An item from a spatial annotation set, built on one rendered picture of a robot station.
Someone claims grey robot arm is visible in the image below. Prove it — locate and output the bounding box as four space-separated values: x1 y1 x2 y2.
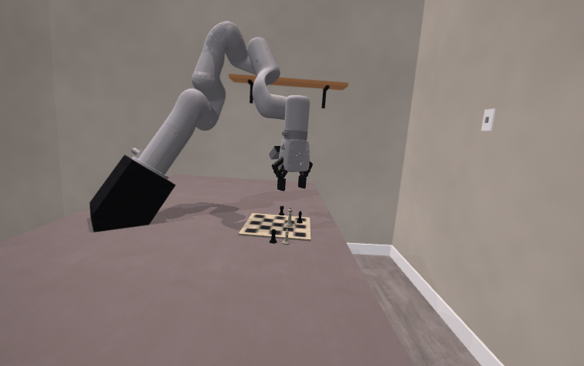
131 22 310 180

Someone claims black and cream chessboard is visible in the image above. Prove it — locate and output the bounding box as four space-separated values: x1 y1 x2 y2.
239 213 311 241

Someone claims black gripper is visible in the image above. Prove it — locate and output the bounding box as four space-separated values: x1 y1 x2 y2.
272 138 313 191

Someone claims white chess piece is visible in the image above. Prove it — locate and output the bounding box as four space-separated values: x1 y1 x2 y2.
283 229 290 245
286 208 293 227

